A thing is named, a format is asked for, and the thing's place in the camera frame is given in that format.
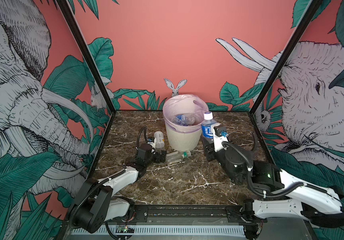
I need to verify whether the white label tall bottle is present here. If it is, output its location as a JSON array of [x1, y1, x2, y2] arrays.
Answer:
[[154, 131, 165, 151]]

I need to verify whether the clear bottle green cap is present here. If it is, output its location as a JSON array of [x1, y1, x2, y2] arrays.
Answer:
[[166, 151, 191, 165]]

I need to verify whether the blue Pocari label bottle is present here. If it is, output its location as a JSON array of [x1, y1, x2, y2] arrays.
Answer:
[[172, 115, 182, 126]]

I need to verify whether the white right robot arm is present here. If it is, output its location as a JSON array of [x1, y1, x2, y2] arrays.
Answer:
[[201, 136, 344, 228]]

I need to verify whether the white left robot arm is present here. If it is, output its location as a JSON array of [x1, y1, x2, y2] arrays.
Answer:
[[65, 144, 167, 234]]

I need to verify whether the white ribbed trash bin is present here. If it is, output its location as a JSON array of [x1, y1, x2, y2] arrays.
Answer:
[[166, 123, 202, 152]]

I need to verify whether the purple plastic bin liner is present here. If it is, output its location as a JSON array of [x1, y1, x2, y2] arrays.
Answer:
[[163, 94, 209, 134]]

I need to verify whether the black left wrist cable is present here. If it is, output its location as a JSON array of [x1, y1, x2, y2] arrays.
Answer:
[[136, 125, 149, 149]]

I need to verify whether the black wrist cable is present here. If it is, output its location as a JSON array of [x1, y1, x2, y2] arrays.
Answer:
[[221, 140, 305, 199], [136, 125, 149, 149]]

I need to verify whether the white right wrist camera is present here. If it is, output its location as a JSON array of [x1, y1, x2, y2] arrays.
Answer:
[[211, 123, 228, 152]]

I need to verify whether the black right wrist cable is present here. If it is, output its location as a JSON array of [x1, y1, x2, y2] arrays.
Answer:
[[221, 140, 305, 199]]

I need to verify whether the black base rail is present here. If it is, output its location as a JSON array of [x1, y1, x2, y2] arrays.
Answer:
[[132, 205, 266, 225]]

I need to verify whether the white ventilated cable tray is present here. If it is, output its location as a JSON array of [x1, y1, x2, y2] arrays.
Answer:
[[69, 224, 247, 238]]

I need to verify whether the black enclosure frame post left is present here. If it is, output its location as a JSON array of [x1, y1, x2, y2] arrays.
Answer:
[[55, 0, 116, 114]]

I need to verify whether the black enclosure frame post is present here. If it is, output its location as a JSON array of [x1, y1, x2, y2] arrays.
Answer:
[[249, 0, 324, 115], [55, 0, 116, 114]]

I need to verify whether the black enclosure frame post right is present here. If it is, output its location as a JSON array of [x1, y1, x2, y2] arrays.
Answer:
[[249, 0, 324, 115]]

